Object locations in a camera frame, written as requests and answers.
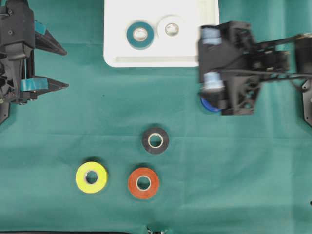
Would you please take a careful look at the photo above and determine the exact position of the teal tape roll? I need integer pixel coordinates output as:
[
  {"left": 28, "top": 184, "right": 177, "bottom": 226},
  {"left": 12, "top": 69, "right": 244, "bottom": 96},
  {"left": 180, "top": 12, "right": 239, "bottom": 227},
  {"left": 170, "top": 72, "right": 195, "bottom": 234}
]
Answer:
[{"left": 126, "top": 21, "right": 155, "bottom": 50}]

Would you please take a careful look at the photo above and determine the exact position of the white plastic tray case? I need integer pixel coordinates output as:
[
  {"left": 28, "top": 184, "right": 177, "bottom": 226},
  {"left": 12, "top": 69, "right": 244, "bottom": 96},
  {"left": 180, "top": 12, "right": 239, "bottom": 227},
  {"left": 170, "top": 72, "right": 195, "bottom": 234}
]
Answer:
[{"left": 103, "top": 0, "right": 219, "bottom": 68}]

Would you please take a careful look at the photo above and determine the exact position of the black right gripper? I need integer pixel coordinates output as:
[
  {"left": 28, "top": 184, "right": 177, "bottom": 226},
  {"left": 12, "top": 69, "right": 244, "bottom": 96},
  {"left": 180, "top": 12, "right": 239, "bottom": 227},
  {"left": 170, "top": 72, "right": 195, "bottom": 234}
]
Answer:
[{"left": 199, "top": 21, "right": 261, "bottom": 115}]

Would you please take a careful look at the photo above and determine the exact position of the black clamp at table edge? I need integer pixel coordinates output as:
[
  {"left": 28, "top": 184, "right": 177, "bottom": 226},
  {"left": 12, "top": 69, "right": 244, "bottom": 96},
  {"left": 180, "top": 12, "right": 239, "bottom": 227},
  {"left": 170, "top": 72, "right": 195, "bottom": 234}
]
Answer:
[{"left": 146, "top": 226, "right": 170, "bottom": 234}]

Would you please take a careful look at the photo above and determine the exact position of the blue tape roll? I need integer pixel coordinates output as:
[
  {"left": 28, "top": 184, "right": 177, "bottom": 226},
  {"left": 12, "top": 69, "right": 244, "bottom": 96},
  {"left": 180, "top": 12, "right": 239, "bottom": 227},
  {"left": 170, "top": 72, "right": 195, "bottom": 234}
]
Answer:
[{"left": 200, "top": 97, "right": 221, "bottom": 113}]

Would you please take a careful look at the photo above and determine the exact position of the white tape roll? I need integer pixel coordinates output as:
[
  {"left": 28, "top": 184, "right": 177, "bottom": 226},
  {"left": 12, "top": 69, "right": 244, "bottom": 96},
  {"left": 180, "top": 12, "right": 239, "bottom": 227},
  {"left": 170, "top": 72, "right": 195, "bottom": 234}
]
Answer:
[{"left": 157, "top": 15, "right": 186, "bottom": 39}]

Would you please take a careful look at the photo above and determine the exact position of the yellow tape roll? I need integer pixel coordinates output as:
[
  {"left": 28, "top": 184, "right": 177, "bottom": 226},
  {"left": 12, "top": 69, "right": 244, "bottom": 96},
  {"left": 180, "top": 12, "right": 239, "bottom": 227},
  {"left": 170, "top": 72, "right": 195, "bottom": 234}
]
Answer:
[{"left": 75, "top": 161, "right": 108, "bottom": 194}]

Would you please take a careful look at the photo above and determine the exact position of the black tape roll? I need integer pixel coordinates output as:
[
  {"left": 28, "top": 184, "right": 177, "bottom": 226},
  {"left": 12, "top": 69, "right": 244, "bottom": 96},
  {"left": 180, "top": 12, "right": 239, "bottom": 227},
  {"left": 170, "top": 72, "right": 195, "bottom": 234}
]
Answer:
[{"left": 142, "top": 127, "right": 170, "bottom": 154}]

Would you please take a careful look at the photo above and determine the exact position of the orange-red tape roll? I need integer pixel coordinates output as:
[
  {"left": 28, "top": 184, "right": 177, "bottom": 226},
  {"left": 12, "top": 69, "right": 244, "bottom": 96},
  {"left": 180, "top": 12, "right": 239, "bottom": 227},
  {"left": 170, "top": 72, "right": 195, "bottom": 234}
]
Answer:
[{"left": 128, "top": 167, "right": 160, "bottom": 199}]

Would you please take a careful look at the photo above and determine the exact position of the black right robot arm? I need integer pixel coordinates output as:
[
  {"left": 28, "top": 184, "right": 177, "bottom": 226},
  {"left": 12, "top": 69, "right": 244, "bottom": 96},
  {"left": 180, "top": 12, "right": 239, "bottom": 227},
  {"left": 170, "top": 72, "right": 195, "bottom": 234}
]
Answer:
[{"left": 198, "top": 21, "right": 312, "bottom": 115}]

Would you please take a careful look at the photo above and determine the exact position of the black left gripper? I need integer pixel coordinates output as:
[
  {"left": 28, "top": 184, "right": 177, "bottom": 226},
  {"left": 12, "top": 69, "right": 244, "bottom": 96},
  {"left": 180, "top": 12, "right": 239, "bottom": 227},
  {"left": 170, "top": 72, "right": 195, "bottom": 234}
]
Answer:
[{"left": 0, "top": 0, "right": 69, "bottom": 123}]

